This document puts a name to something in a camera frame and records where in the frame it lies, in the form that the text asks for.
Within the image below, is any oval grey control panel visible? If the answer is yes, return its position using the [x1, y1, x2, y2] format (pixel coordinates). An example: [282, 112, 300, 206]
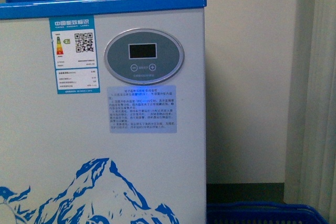
[104, 28, 185, 86]

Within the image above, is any grey instruction sticker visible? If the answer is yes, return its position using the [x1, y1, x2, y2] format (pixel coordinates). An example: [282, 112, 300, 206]
[107, 85, 177, 134]

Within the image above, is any blue plastic basket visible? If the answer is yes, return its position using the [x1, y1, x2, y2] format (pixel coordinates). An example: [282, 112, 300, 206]
[206, 201, 327, 224]

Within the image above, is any energy efficiency label sticker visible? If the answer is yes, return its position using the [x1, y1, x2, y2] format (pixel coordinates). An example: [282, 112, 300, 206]
[49, 15, 100, 94]

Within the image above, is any white blue chest freezer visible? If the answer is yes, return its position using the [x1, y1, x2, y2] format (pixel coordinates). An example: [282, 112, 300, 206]
[1, 0, 207, 223]

